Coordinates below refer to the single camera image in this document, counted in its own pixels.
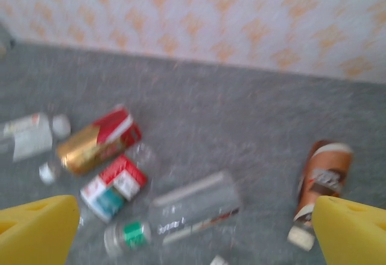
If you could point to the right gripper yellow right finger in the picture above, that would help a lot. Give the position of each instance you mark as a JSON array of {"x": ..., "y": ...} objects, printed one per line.
[{"x": 356, "y": 234}]

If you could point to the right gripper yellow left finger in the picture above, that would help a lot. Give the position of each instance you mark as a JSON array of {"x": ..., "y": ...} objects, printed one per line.
[{"x": 36, "y": 231}]

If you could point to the clear bottle white cap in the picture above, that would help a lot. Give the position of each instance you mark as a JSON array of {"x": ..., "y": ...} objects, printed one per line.
[{"x": 46, "y": 173}]

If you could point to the clear bottle red teal label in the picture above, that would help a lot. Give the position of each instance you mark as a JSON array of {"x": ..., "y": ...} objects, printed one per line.
[{"x": 111, "y": 186}]

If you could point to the small red-white carton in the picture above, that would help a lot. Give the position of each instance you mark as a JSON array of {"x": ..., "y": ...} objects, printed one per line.
[{"x": 30, "y": 138}]

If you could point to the small clear bottle green label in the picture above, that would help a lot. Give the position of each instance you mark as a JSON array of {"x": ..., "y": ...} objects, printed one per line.
[{"x": 132, "y": 234}]

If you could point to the red and gold can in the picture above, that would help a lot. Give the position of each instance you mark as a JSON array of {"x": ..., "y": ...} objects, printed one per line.
[{"x": 90, "y": 147}]

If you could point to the small white bottle cap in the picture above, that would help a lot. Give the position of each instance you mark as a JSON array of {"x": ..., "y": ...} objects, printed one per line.
[{"x": 219, "y": 261}]

